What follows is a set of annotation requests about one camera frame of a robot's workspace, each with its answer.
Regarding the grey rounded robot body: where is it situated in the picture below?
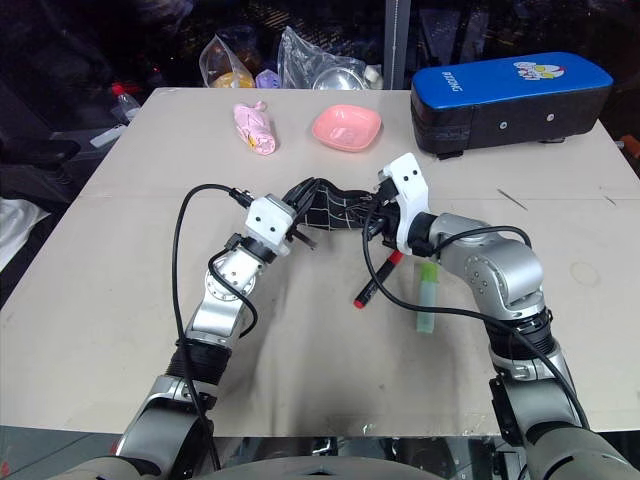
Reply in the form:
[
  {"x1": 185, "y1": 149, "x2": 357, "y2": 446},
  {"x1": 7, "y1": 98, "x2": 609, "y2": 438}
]
[{"x1": 58, "y1": 452, "x2": 556, "y2": 480}]

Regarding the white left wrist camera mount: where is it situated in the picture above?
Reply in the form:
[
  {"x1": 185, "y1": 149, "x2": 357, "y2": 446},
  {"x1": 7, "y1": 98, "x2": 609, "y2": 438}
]
[{"x1": 243, "y1": 193, "x2": 297, "y2": 258}]

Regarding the black chair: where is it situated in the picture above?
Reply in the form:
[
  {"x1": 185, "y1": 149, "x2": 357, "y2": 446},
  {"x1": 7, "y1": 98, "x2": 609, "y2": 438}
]
[{"x1": 0, "y1": 74, "x2": 121, "y2": 206}]

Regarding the blue and black case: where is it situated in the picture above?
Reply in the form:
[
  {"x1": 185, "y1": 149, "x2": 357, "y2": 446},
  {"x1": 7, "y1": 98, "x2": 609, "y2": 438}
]
[{"x1": 410, "y1": 51, "x2": 614, "y2": 162}]

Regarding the green highlighter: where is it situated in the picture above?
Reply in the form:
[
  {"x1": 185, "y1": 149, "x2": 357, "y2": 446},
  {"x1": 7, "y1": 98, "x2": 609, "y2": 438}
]
[{"x1": 415, "y1": 262, "x2": 439, "y2": 334}]

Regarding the plastic bag with metal bowl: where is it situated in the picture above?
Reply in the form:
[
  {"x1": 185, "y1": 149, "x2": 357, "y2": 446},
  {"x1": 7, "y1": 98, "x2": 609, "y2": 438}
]
[{"x1": 276, "y1": 25, "x2": 370, "y2": 93}]

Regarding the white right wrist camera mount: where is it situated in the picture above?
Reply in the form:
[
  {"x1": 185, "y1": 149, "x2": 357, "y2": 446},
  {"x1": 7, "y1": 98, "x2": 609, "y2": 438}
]
[{"x1": 378, "y1": 152, "x2": 432, "y2": 257}]

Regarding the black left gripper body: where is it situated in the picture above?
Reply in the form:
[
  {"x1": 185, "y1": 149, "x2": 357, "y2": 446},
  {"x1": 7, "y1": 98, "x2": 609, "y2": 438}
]
[{"x1": 284, "y1": 197, "x2": 306, "y2": 242}]

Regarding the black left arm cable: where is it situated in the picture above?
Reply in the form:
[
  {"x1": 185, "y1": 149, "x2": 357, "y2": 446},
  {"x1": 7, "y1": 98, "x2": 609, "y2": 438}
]
[{"x1": 171, "y1": 184, "x2": 260, "y2": 475}]

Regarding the white cloth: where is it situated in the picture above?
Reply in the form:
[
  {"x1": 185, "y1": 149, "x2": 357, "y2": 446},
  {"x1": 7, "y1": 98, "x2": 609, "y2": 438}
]
[{"x1": 0, "y1": 195, "x2": 52, "y2": 274}]

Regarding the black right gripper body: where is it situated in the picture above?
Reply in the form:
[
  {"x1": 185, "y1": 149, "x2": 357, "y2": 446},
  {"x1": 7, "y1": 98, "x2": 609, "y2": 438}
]
[{"x1": 369, "y1": 169, "x2": 404, "y2": 250}]

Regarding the black grid pouch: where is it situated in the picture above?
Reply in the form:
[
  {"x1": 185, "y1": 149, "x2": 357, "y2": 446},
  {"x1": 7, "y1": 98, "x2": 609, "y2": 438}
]
[{"x1": 292, "y1": 174, "x2": 389, "y2": 234}]

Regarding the dark vertical post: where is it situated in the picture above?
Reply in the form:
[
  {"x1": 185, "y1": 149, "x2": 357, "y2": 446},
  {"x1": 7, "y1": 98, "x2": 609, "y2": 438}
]
[{"x1": 384, "y1": 0, "x2": 412, "y2": 91}]

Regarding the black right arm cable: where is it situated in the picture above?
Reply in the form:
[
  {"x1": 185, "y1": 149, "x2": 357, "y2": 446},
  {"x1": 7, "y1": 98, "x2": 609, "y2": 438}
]
[{"x1": 360, "y1": 199, "x2": 594, "y2": 434}]

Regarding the plastic bag with orange item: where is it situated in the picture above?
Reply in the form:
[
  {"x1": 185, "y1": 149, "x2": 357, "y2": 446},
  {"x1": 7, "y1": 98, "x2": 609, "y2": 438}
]
[{"x1": 199, "y1": 33, "x2": 261, "y2": 90}]

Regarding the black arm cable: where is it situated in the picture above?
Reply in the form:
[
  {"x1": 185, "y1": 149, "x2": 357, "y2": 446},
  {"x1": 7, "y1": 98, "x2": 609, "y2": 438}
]
[
  {"x1": 171, "y1": 184, "x2": 260, "y2": 475},
  {"x1": 360, "y1": 199, "x2": 594, "y2": 434}
]

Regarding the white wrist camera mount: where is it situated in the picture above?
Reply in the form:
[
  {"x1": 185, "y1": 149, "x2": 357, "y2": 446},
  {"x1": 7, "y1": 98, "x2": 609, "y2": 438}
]
[
  {"x1": 243, "y1": 193, "x2": 297, "y2": 258},
  {"x1": 378, "y1": 152, "x2": 432, "y2": 257}
]

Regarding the pink bowl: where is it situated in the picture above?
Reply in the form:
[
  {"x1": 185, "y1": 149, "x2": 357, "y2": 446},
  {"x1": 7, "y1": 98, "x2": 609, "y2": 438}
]
[{"x1": 311, "y1": 104, "x2": 384, "y2": 154}]

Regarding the red marker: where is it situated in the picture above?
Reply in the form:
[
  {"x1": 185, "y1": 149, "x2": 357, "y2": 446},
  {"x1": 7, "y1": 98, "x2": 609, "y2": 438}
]
[{"x1": 352, "y1": 249, "x2": 405, "y2": 309}]

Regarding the clear bottle with red cap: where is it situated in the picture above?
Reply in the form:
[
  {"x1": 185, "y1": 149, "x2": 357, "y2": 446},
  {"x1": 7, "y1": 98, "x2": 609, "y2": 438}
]
[{"x1": 109, "y1": 82, "x2": 142, "y2": 124}]

